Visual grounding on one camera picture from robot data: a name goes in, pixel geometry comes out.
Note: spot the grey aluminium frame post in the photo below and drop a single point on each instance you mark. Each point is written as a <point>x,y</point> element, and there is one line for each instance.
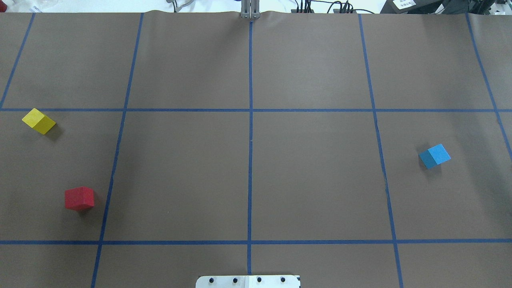
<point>250,9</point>

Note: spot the red wooden cube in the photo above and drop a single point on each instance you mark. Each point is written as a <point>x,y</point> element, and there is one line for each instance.
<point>79,198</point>

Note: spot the yellow wooden cube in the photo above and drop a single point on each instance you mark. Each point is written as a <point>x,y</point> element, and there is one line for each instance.
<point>38,121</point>

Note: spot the blue wooden cube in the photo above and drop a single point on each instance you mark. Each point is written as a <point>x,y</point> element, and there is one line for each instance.
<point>434,156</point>

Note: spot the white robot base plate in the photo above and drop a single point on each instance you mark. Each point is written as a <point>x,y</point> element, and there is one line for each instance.
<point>249,281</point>

